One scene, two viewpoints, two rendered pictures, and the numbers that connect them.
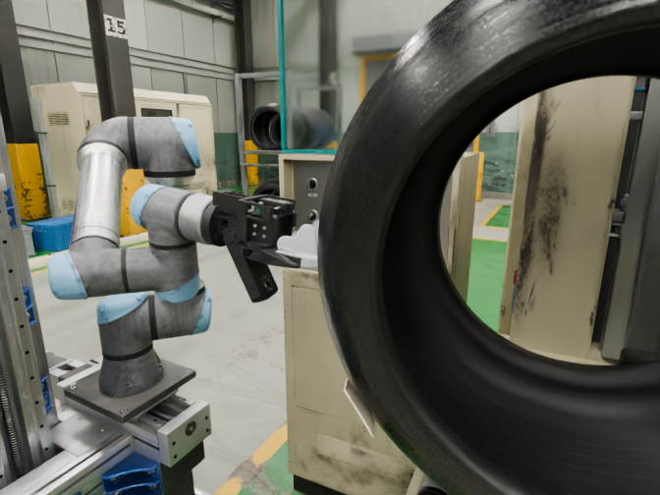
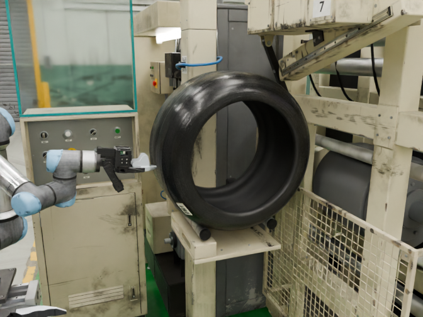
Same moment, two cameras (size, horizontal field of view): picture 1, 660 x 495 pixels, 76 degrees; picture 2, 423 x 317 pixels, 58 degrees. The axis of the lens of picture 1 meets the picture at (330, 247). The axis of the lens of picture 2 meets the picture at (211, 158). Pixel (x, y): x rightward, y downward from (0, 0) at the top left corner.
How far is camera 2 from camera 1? 0.98 m
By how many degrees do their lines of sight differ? 44
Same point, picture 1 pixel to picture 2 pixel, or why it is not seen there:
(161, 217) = (71, 164)
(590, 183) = (208, 124)
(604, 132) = not seen: hidden behind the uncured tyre
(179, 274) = (73, 190)
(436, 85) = (204, 112)
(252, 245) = (123, 166)
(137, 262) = (58, 189)
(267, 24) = not seen: outside the picture
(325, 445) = (75, 301)
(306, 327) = (53, 228)
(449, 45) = (206, 102)
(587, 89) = not seen: hidden behind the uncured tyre
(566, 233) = (204, 143)
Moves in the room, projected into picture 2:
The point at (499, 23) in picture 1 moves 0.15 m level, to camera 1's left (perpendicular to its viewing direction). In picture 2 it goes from (216, 99) to (182, 102)
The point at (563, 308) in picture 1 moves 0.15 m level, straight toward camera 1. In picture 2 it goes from (206, 170) to (214, 180)
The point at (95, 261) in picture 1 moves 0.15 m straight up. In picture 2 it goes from (41, 192) to (36, 145)
